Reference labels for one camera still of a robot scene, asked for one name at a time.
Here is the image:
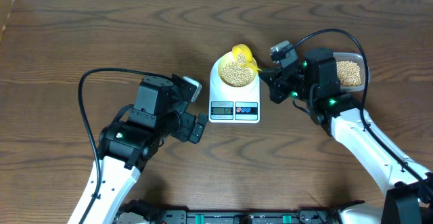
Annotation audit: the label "yellow measuring scoop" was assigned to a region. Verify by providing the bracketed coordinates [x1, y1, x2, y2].
[232, 44, 261, 73]

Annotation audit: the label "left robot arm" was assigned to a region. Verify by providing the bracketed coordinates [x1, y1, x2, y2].
[69, 75, 208, 223]

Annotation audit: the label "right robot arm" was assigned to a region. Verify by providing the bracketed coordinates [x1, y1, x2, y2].
[259, 43, 432, 223]

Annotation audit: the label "white digital kitchen scale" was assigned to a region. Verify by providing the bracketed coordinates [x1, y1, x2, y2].
[208, 57, 260, 124]

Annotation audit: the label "soybeans in bowl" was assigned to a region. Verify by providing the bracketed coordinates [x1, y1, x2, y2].
[221, 62, 253, 87]

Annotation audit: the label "pale yellow bowl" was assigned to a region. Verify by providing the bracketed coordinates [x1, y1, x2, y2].
[217, 51, 257, 85]

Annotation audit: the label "pile of soybeans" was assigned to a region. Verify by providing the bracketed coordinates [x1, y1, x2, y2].
[336, 61, 362, 87]

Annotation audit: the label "clear plastic container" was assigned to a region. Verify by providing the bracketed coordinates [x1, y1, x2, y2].
[334, 52, 369, 93]

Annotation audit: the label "right black cable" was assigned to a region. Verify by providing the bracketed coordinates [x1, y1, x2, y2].
[287, 28, 433, 198]

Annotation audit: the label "black cable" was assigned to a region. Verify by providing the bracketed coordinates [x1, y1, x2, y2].
[287, 28, 433, 198]
[77, 68, 173, 224]

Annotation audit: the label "left black cable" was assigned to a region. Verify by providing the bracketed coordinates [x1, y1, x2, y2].
[77, 68, 173, 224]

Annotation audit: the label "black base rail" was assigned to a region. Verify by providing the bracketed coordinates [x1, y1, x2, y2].
[111, 200, 342, 224]

